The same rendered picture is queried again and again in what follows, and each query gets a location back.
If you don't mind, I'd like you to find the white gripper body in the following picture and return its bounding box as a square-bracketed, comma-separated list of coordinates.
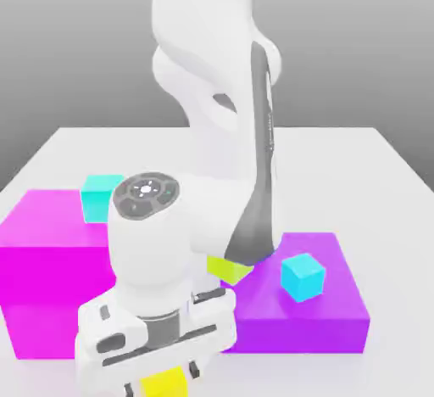
[74, 288, 239, 397]

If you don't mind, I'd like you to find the small yellow cube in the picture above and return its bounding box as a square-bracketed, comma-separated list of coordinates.
[139, 366, 190, 397]

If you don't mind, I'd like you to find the small lime cube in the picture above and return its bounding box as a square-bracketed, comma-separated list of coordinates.
[206, 254, 255, 287]

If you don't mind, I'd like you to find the small cyan cube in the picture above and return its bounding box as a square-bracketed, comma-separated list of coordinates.
[280, 252, 327, 304]

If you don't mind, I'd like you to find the small turquoise cube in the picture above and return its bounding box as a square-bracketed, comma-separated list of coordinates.
[80, 174, 125, 225]

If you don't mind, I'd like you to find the large purple box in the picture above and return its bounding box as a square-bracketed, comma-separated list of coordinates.
[219, 232, 371, 355]

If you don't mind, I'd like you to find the large magenta box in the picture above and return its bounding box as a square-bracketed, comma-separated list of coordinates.
[0, 188, 119, 361]

